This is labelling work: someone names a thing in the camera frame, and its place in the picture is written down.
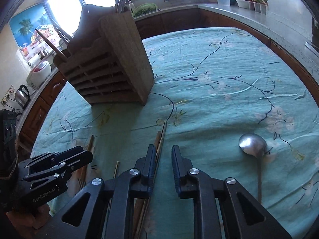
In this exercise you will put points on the fruit poster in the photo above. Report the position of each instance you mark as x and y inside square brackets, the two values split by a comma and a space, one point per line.
[28, 28]

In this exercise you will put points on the thin steel chopstick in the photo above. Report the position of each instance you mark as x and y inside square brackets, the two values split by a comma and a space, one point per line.
[115, 176]

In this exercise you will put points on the teal floral tablecloth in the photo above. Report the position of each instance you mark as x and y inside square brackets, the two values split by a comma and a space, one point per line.
[212, 85]

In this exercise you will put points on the wooden utensil holder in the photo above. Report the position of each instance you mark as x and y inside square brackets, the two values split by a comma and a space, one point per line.
[106, 61]

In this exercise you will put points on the electric kettle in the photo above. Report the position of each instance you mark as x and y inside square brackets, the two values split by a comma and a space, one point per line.
[22, 96]

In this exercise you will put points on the dark patterned chopstick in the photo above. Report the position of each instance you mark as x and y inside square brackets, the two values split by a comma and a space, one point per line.
[163, 131]
[141, 205]

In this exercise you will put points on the light bamboo chopstick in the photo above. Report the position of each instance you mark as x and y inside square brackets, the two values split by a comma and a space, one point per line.
[83, 172]

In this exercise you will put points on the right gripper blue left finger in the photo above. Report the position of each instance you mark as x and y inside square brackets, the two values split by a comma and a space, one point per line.
[105, 209]

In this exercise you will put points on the steel spoon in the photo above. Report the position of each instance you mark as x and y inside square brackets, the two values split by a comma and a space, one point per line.
[253, 144]

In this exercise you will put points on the left hand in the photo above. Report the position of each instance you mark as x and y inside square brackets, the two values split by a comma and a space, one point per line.
[28, 225]

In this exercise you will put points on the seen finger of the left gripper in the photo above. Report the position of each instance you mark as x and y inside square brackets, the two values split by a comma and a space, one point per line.
[49, 159]
[71, 164]

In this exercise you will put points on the green colander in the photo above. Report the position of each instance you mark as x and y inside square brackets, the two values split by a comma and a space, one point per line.
[144, 9]

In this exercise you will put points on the white pink rice cooker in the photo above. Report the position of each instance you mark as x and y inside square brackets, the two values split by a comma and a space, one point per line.
[38, 75]

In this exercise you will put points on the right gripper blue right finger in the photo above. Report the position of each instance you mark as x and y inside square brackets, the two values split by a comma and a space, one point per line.
[222, 208]

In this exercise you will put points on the patterned wooden chopstick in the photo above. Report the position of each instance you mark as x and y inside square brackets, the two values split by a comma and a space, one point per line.
[58, 53]

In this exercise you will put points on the wall power strip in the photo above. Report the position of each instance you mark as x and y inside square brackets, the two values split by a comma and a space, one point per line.
[7, 95]

